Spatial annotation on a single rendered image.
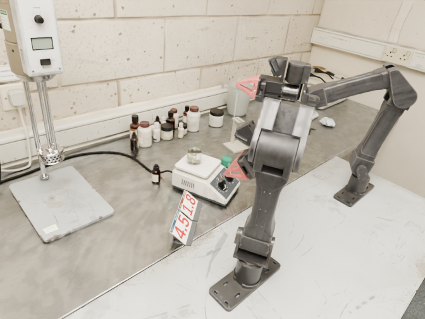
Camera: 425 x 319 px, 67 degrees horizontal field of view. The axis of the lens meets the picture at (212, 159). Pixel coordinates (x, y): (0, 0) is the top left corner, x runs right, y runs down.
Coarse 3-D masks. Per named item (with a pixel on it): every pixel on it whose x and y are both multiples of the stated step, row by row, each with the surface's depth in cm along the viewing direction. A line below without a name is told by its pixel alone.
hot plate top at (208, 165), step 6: (186, 156) 109; (204, 156) 110; (210, 156) 111; (180, 162) 105; (186, 162) 106; (204, 162) 107; (210, 162) 107; (216, 162) 108; (180, 168) 103; (186, 168) 102; (192, 168) 103; (198, 168) 103; (204, 168) 104; (210, 168) 104; (198, 174) 101; (204, 174) 101; (210, 174) 102
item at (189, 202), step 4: (188, 196) 100; (184, 200) 97; (188, 200) 99; (192, 200) 100; (196, 200) 102; (184, 204) 96; (188, 204) 97; (192, 204) 99; (184, 208) 95; (188, 208) 96; (192, 208) 98; (188, 212) 95; (192, 212) 97
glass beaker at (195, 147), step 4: (188, 140) 104; (192, 140) 105; (196, 140) 105; (188, 144) 104; (192, 144) 105; (196, 144) 106; (200, 144) 105; (188, 148) 102; (192, 148) 101; (196, 148) 101; (200, 148) 102; (188, 152) 103; (192, 152) 102; (196, 152) 102; (200, 152) 103; (188, 156) 103; (192, 156) 102; (196, 156) 102; (200, 156) 104; (188, 160) 104; (192, 160) 103; (196, 160) 103; (200, 160) 105; (188, 164) 105; (192, 164) 104; (196, 164) 104
